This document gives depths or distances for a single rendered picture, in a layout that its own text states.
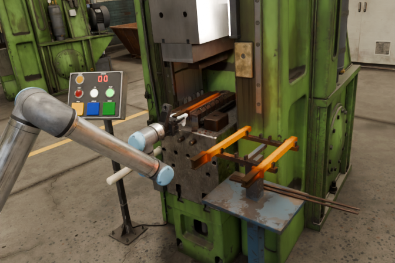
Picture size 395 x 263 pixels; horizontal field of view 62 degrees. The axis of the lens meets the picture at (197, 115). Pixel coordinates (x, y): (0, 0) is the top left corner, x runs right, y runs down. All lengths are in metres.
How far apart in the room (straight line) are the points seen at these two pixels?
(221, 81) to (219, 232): 0.93
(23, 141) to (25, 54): 5.18
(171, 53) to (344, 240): 1.65
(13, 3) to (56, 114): 5.30
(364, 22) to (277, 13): 5.25
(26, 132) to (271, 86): 1.08
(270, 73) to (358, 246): 1.35
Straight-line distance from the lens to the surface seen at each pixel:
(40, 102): 1.22
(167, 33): 1.74
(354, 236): 2.56
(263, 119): 1.73
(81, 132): 1.24
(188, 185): 1.93
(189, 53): 1.68
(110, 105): 1.98
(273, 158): 1.35
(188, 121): 1.80
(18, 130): 1.32
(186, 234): 2.25
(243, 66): 1.67
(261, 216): 1.49
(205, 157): 1.39
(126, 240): 2.52
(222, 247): 2.08
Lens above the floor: 1.62
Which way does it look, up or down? 21 degrees down
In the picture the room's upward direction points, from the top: 5 degrees counter-clockwise
